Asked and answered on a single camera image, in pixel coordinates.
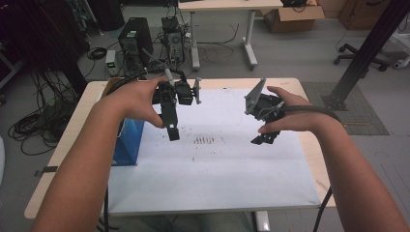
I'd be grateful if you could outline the brown cardboard piece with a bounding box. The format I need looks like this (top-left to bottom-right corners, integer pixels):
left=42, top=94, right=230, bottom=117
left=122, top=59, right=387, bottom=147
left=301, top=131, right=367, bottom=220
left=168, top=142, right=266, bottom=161
left=102, top=76, right=126, bottom=99

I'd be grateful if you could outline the coiled black cable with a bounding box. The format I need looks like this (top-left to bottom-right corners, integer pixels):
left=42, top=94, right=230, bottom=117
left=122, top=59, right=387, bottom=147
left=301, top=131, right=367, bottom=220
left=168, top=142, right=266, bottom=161
left=86, top=46, right=108, bottom=61

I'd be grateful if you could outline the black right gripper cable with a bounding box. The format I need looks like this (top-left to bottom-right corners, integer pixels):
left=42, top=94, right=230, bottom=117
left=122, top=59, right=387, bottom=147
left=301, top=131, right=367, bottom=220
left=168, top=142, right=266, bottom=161
left=279, top=104, right=342, bottom=232

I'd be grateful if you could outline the grey floor mat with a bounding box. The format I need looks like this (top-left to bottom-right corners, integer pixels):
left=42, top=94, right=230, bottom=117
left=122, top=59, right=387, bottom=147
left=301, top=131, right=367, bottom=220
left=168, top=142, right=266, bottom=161
left=301, top=80, right=391, bottom=136

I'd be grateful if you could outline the white desk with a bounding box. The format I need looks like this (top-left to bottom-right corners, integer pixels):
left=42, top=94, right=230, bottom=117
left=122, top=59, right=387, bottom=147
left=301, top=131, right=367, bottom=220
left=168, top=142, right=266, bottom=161
left=177, top=0, right=284, bottom=72

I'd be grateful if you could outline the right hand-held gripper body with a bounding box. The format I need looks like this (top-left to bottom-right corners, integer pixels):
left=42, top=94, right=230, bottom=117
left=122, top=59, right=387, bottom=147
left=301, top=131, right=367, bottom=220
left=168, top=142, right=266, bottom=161
left=244, top=76, right=286, bottom=126

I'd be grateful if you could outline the blue box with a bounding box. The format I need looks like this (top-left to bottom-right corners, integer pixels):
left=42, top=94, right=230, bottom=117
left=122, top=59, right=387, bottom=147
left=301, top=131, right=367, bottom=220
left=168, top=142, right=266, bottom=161
left=111, top=117, right=146, bottom=167

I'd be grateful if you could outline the black metal stand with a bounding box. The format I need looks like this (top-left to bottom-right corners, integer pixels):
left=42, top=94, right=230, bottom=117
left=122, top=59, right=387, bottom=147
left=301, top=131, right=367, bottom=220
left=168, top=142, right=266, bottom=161
left=322, top=0, right=410, bottom=111

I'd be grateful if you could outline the closed cardboard box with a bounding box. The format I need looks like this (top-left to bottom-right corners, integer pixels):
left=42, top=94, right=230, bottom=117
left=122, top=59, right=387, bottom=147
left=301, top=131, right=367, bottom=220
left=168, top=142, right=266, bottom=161
left=337, top=0, right=393, bottom=31

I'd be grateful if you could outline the grey cable plug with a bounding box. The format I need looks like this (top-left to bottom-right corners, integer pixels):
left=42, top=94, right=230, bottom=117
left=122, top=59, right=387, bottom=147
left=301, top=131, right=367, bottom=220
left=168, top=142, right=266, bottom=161
left=164, top=68, right=175, bottom=87

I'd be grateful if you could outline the person's left hand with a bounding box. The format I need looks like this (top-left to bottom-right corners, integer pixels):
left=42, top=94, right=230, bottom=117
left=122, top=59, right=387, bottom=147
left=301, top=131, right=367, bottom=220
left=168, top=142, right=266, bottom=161
left=103, top=76, right=168, bottom=130

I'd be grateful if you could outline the black computer tower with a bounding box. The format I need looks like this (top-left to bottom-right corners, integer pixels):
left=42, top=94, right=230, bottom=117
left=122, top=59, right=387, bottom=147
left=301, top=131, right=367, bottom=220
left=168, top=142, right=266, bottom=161
left=117, top=16, right=155, bottom=72

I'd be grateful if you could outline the open cardboard box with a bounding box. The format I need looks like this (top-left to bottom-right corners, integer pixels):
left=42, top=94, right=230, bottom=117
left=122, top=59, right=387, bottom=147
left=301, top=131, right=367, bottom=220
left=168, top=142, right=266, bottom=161
left=260, top=4, right=326, bottom=34

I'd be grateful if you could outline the black office chair base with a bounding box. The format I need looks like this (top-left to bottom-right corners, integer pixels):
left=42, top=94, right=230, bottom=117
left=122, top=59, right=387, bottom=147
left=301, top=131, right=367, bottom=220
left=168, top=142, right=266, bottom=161
left=333, top=43, right=392, bottom=73

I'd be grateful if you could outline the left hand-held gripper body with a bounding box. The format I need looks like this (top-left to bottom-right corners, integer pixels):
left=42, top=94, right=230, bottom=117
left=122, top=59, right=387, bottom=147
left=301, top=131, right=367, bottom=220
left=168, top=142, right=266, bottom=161
left=152, top=76, right=203, bottom=130

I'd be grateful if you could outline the open computer case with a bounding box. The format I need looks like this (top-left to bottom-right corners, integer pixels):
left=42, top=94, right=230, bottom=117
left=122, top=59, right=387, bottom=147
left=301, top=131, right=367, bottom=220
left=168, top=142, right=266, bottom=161
left=161, top=15, right=189, bottom=67

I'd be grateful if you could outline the black tape strip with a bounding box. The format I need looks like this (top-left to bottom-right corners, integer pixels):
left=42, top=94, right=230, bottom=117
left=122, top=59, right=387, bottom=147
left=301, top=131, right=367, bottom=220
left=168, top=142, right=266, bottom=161
left=34, top=165, right=59, bottom=178

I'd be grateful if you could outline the light wooden table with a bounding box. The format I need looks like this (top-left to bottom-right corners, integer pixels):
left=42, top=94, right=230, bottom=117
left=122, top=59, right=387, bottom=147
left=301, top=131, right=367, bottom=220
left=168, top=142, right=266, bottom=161
left=23, top=76, right=337, bottom=220

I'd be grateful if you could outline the white board mat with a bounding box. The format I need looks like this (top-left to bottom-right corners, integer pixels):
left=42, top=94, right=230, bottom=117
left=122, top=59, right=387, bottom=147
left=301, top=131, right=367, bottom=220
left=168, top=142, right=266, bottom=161
left=107, top=88, right=322, bottom=217

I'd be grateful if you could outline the small power supply unit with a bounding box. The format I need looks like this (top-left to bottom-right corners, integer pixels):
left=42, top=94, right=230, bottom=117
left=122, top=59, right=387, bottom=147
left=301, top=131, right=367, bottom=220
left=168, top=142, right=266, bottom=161
left=104, top=49, right=118, bottom=77

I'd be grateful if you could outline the person's right hand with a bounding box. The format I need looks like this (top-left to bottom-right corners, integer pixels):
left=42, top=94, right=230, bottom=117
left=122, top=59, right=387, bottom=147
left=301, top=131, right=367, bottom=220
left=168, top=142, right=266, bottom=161
left=257, top=85, right=324, bottom=134

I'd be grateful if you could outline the white table leg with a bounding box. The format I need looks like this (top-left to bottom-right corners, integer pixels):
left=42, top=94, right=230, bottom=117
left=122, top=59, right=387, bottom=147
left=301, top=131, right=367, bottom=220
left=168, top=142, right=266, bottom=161
left=253, top=210, right=271, bottom=232

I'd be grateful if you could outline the bundle of black floor cables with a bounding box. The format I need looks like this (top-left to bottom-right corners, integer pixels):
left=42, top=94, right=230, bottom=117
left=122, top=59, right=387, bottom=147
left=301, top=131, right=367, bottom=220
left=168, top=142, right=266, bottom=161
left=7, top=69, right=80, bottom=157

